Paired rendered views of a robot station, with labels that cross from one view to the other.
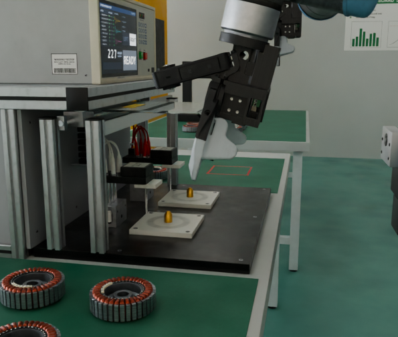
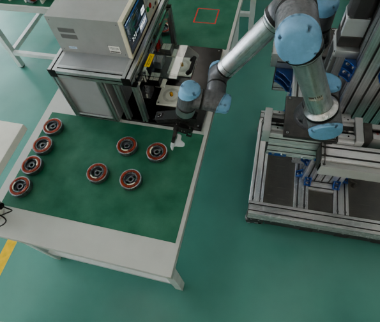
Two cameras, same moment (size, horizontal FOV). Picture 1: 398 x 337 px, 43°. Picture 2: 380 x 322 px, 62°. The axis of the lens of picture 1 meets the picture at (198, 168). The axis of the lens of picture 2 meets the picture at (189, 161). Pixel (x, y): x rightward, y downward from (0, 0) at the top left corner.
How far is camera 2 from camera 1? 1.03 m
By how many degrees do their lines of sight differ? 49
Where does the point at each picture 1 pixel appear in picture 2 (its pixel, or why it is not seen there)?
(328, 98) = not seen: outside the picture
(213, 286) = (187, 140)
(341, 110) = not seen: outside the picture
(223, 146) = (180, 143)
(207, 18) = not seen: outside the picture
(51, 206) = (124, 107)
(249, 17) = (184, 115)
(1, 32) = (81, 34)
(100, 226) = (144, 115)
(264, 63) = (191, 122)
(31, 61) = (99, 47)
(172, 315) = (173, 158)
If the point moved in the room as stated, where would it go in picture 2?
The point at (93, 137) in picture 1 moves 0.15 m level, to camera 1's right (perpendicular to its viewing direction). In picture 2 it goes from (135, 91) to (165, 89)
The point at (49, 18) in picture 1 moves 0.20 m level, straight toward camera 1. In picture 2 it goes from (102, 32) to (106, 61)
